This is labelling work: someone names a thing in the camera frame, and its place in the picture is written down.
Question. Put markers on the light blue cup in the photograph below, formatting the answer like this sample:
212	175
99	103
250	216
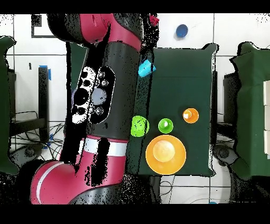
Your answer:
145	68

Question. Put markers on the blue bowl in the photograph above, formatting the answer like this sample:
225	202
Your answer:
181	31

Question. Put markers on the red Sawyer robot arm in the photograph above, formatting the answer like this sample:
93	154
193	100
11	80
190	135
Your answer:
122	95

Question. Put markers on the green bowl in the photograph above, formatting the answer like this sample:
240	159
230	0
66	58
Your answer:
140	126

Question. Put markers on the green cup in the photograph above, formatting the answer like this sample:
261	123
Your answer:
163	129

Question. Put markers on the large yellow bowl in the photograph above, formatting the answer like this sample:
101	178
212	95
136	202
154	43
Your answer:
165	154

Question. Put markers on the dark green tablecloth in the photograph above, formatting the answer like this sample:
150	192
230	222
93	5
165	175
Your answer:
179	84

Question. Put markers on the yellow cup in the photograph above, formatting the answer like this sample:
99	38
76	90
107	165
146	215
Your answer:
194	117

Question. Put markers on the thin black bar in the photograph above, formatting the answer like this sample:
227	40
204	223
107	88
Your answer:
214	95

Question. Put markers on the long black beam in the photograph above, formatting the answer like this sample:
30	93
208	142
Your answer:
43	95

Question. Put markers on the red cup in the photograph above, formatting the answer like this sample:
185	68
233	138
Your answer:
155	20

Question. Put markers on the gray black machine base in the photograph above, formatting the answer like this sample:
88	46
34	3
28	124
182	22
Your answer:
223	153
21	154

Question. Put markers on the short black beam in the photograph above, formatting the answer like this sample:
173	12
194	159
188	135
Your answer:
27	125

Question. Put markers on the green cloth side table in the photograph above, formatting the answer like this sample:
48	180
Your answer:
251	105
5	105

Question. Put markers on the white boxes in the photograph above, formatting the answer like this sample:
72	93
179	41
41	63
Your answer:
266	118

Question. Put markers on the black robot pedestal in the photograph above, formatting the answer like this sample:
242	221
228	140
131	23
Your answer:
155	188

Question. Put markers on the black square frame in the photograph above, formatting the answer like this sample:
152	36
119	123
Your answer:
42	36

